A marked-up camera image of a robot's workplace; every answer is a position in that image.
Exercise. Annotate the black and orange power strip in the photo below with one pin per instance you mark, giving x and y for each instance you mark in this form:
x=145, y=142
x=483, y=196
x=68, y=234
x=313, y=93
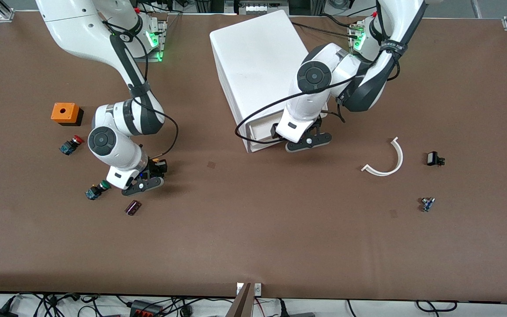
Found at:
x=145, y=309

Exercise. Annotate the red push button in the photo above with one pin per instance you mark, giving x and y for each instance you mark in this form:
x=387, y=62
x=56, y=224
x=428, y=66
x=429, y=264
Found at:
x=69, y=146

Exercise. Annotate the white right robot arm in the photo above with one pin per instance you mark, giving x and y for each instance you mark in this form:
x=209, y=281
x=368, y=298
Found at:
x=73, y=31

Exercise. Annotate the small black switch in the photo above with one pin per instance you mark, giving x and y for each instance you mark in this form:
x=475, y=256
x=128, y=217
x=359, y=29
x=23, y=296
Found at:
x=432, y=158

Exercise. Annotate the white drawer cabinet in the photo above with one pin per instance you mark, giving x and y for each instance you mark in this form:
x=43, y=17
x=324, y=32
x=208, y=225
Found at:
x=258, y=61

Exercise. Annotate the small blue electronic component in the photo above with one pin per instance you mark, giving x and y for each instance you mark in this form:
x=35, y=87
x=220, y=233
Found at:
x=428, y=204

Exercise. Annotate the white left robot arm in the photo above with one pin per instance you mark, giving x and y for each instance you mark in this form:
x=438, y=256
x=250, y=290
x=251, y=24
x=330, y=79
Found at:
x=405, y=17

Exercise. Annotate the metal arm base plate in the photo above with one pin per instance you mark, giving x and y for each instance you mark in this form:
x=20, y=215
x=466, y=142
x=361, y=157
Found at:
x=162, y=33
x=351, y=39

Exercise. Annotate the dark maroon capacitor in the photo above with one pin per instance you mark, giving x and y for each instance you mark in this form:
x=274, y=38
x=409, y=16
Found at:
x=133, y=208

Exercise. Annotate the white power strip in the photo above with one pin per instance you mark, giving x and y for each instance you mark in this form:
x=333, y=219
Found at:
x=262, y=8

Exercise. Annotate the green push button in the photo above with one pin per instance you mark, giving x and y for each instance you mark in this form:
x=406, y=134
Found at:
x=95, y=190

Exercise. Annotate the white curved plastic piece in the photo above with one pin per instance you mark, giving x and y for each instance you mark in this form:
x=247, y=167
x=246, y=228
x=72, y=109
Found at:
x=401, y=156

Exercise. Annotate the orange button box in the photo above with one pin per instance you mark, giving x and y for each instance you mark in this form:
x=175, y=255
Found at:
x=64, y=112

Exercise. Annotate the small white bracket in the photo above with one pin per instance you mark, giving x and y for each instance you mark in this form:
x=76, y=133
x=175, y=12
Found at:
x=239, y=288
x=258, y=288

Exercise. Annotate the grey angled bar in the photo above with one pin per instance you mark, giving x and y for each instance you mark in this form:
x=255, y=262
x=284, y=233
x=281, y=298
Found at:
x=241, y=304

